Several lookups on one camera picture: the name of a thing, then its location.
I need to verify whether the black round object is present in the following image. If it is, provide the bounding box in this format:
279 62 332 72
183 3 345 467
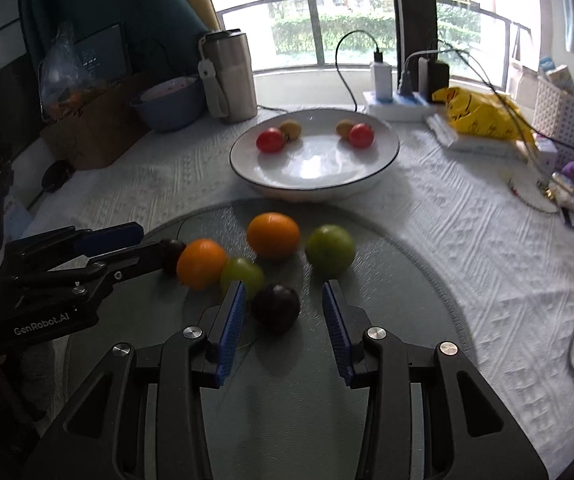
42 160 74 193

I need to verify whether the green round fruit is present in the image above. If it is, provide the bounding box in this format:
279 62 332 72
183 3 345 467
305 224 357 276
220 257 265 301

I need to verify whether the steel thermos with strap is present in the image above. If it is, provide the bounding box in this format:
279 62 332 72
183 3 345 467
198 29 259 123

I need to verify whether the white plate with dark rim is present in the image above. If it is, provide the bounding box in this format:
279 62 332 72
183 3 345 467
229 108 401 203

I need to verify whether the blue grey plug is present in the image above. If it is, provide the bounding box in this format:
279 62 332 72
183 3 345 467
398 67 418 97

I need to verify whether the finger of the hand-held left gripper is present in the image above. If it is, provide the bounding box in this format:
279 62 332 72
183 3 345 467
4 222 145 273
14 239 179 312

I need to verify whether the round grey placemat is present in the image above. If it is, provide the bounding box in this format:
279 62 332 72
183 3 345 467
64 199 475 480

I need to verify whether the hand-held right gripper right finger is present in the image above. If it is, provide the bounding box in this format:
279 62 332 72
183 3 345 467
321 279 550 480

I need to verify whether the orange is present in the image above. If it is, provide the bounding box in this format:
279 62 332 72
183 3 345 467
246 212 301 260
176 238 229 291

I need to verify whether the yellow plastic bag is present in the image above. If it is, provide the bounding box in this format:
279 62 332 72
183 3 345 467
431 86 538 141

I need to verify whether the red tomato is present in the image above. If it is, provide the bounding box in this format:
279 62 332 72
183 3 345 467
348 123 375 149
256 127 287 154

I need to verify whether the tablet screen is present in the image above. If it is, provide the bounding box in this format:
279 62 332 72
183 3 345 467
69 21 132 86

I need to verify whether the cardboard box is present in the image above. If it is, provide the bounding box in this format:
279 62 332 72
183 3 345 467
39 72 160 171

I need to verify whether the blue bowl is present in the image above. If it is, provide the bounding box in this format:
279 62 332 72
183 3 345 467
129 77 207 132

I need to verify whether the white charger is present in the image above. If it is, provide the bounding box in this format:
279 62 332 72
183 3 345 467
370 50 392 101

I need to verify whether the black window post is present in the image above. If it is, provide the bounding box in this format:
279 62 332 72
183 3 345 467
387 0 438 86

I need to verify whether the dark purple plum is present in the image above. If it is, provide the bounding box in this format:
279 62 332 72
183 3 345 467
252 283 301 333
159 239 188 277

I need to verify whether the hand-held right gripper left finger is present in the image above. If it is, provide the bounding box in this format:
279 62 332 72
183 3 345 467
22 280 248 480

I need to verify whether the clear plastic bag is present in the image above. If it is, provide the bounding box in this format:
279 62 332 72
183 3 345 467
38 22 98 121

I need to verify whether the teal curtain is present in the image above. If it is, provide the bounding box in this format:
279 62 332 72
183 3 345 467
17 0 208 81

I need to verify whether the white lattice basket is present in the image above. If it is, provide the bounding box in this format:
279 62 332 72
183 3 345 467
532 75 574 148

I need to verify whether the pink bowl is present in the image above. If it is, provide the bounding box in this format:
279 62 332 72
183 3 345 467
139 76 200 102

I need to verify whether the black charger cable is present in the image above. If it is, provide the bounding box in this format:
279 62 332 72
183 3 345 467
335 30 384 111

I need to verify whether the black power adapter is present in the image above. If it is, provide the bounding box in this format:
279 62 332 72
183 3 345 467
417 57 450 93

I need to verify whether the black balcony railing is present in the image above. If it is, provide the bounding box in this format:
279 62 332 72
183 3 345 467
214 0 528 91

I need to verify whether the white power strip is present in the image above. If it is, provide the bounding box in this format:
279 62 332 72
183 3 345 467
363 90 445 122

